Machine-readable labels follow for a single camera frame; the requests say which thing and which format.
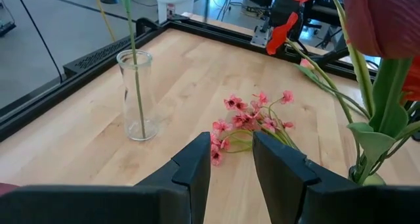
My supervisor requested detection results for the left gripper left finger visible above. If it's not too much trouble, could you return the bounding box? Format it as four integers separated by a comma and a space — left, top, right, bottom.
0, 131, 212, 224

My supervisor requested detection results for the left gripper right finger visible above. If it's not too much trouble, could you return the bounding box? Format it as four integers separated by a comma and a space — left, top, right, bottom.
251, 131, 420, 224

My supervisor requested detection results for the clear glass vase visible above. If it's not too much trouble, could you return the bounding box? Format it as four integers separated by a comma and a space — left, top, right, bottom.
116, 49, 160, 142

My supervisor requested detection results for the pink blossom spray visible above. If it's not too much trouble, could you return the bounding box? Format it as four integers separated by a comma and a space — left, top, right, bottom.
209, 89, 299, 168

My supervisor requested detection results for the pink artificial tulip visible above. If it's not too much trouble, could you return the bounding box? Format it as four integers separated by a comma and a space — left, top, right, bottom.
294, 58, 371, 120
117, 0, 148, 140

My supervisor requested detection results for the red blossom spray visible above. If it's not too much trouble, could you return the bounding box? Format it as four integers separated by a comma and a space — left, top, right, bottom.
265, 0, 420, 172

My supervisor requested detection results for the dark red artificial tulip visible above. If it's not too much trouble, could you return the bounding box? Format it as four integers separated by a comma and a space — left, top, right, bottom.
343, 0, 420, 185

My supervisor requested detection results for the green glass vase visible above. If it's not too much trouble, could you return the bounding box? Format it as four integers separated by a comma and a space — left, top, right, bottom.
347, 164, 388, 187

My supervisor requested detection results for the white device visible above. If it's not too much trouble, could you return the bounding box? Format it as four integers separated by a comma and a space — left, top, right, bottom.
153, 0, 199, 24

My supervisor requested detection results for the black aluminium table frame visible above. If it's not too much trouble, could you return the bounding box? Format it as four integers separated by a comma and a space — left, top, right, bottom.
0, 12, 381, 143

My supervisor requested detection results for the long black floor cable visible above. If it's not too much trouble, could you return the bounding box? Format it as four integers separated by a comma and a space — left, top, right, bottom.
12, 0, 64, 83

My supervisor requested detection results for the yellow cable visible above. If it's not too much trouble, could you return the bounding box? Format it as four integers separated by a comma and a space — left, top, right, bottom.
93, 0, 116, 43

